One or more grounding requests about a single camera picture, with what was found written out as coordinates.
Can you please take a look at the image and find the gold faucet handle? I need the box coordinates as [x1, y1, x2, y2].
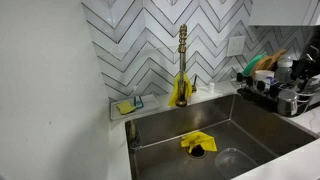
[192, 75, 198, 93]

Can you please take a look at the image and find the white sponge tray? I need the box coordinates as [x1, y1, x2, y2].
[110, 94, 160, 120]

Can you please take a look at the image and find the gold pull-down kitchen faucet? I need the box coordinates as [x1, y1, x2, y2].
[176, 24, 187, 107]

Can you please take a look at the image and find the clear dish soap bottle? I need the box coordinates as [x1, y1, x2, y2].
[133, 86, 144, 109]

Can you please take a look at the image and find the yellow cloth on faucet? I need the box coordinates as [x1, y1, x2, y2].
[168, 73, 192, 106]

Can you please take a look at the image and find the yellow sponge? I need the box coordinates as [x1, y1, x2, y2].
[116, 101, 136, 115]

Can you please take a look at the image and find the white air gap cap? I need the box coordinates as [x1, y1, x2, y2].
[208, 82, 215, 94]

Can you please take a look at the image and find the stainless steel sink basin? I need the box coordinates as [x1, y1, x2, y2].
[125, 94, 319, 180]

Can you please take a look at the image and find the yellow rubber glove in sink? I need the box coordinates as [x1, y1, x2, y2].
[180, 131, 217, 153]

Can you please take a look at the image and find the green plastic lid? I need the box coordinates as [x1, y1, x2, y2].
[242, 52, 267, 76]

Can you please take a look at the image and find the clear plastic bowl in sink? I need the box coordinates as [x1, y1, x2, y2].
[215, 148, 258, 179]

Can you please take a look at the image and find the wooden cutting board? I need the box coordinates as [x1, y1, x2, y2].
[250, 49, 286, 76]

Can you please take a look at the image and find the clear baby bottle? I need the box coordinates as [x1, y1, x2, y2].
[275, 57, 293, 83]

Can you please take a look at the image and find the steel utensil cup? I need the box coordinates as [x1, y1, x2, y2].
[277, 89, 298, 116]

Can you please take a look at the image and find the white upper cabinet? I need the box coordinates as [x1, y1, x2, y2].
[249, 0, 320, 26]

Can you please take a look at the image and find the black dish drying rack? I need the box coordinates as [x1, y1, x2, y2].
[236, 45, 320, 117]

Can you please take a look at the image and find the white wall outlet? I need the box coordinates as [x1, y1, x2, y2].
[227, 36, 245, 57]

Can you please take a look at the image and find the white mug blue handle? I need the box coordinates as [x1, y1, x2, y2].
[254, 70, 275, 91]

